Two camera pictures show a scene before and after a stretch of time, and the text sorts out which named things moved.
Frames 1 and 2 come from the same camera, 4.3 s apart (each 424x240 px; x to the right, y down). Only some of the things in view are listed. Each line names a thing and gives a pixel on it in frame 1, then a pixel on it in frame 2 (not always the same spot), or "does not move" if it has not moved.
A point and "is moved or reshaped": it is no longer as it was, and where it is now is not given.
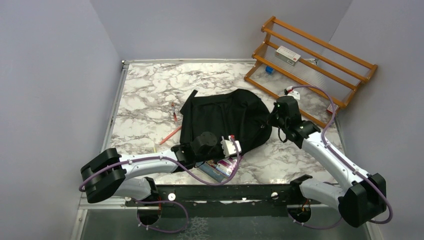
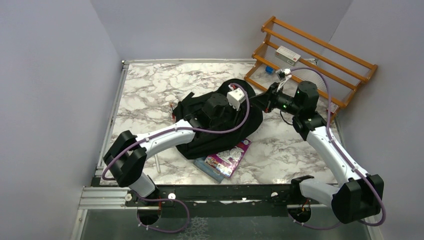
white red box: [287, 55] does not move
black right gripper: [271, 120] → [266, 100]
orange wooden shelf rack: [322, 77] does not move
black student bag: [238, 113] is moved or reshaped
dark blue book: [212, 172] does not move
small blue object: [269, 69] does not move
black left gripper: [222, 155] → [235, 113]
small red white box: [330, 109] does not move
